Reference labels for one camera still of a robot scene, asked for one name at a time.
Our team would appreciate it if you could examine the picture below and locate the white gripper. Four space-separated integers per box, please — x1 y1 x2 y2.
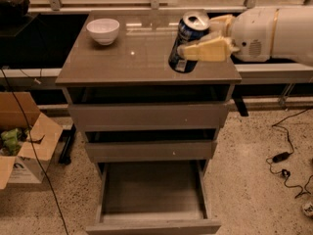
177 8 278 62

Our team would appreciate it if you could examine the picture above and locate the blue pepsi can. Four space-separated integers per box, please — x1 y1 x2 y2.
168 11 210 73

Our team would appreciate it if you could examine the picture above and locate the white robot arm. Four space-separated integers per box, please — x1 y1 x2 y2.
178 6 313 66

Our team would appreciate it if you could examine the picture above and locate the grey top drawer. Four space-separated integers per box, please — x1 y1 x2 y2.
68 104 228 132

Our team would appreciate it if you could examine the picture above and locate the grey drawer cabinet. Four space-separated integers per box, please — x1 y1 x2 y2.
55 9 244 178

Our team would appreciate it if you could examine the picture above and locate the grey middle drawer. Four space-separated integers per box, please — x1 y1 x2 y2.
85 141 217 163

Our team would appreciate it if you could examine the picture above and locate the grey open bottom drawer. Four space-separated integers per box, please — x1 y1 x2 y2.
86 161 221 235

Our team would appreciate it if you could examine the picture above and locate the white ceramic bowl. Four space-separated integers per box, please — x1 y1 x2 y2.
86 19 119 45

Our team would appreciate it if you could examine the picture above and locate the white object on floor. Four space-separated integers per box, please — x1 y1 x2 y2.
302 202 313 217

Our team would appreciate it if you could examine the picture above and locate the black table leg left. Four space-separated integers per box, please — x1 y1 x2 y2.
59 124 76 165

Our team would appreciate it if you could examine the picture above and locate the black object on shelf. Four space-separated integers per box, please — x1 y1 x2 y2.
0 0 30 18

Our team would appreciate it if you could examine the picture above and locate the open cardboard box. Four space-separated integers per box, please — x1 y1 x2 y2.
0 92 63 190

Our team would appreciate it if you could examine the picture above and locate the green bag in box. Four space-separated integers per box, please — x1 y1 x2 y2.
0 128 28 156

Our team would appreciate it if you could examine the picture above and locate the black power adapter cable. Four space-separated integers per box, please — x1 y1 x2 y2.
265 107 313 200

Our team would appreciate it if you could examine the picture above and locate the black floor cable left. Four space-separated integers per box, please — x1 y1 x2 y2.
0 67 69 235

